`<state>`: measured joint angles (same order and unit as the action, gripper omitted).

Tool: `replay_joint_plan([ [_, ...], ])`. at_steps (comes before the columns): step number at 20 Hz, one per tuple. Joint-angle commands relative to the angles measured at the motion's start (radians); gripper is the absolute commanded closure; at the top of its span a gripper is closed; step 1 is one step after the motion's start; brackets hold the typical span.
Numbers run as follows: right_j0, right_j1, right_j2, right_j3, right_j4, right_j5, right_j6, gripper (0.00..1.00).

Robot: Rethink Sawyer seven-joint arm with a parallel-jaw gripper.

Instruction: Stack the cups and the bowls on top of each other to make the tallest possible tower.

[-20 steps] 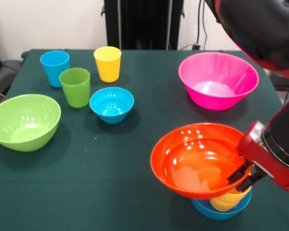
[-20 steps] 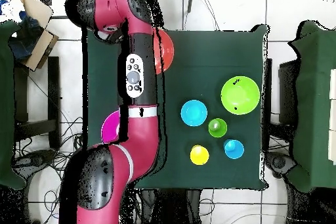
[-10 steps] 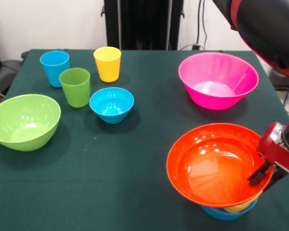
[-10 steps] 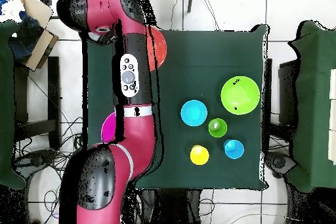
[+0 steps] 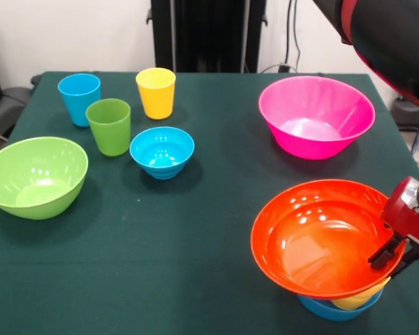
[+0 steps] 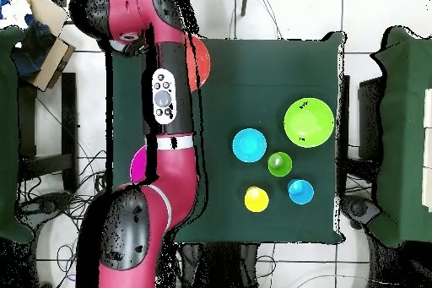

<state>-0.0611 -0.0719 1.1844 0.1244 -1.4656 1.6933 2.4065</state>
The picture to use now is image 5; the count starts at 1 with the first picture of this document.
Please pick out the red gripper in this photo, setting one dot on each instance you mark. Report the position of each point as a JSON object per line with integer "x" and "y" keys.
{"x": 401, "y": 216}

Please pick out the short yellow cup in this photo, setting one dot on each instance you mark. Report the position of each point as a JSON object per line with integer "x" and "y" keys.
{"x": 356, "y": 301}

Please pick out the orange bowl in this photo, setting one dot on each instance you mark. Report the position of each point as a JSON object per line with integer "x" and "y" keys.
{"x": 317, "y": 244}

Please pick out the dark blue bowl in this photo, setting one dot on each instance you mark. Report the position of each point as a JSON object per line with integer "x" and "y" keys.
{"x": 321, "y": 308}

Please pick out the large pink bowl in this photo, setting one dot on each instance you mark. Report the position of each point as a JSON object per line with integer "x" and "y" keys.
{"x": 314, "y": 104}

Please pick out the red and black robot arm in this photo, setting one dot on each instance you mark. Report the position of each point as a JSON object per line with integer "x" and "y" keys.
{"x": 387, "y": 42}

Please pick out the dark green table cloth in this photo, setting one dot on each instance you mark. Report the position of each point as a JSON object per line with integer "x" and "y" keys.
{"x": 160, "y": 261}

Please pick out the tall yellow cup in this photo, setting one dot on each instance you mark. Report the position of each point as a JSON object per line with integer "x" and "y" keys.
{"x": 156, "y": 101}

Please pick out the green cup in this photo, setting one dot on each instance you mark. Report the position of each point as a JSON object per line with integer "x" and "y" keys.
{"x": 110, "y": 132}

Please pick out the blue cup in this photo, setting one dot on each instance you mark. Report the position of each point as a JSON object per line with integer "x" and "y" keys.
{"x": 77, "y": 101}

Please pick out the large green bowl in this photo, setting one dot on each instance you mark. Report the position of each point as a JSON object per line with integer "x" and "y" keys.
{"x": 35, "y": 178}

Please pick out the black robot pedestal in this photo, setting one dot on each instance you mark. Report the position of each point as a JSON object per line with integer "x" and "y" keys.
{"x": 209, "y": 35}

